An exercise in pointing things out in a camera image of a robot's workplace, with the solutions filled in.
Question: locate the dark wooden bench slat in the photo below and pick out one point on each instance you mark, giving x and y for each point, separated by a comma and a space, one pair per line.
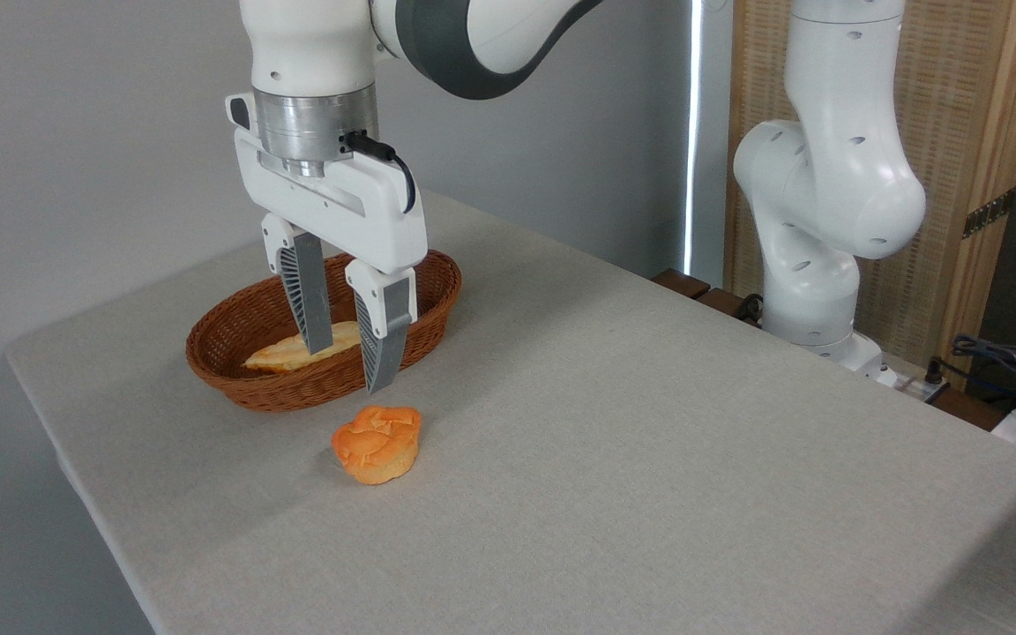
680, 282
724, 304

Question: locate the grey tablecloth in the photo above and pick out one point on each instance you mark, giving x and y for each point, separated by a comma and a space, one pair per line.
614, 459

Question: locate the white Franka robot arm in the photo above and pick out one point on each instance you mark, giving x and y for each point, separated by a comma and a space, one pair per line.
825, 176

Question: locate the metal screen hinge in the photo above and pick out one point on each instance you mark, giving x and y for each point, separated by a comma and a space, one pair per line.
989, 213

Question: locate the flat pale bread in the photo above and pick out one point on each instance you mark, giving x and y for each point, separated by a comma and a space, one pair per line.
283, 355

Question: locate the wooden rattan screen panel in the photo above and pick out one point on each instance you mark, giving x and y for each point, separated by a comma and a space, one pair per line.
958, 106

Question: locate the brown wicker basket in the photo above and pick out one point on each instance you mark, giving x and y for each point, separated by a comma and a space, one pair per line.
296, 392

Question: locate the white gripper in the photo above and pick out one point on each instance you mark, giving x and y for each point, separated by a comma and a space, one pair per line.
358, 212

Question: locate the orange muffin bread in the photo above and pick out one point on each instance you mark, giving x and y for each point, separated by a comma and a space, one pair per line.
376, 445

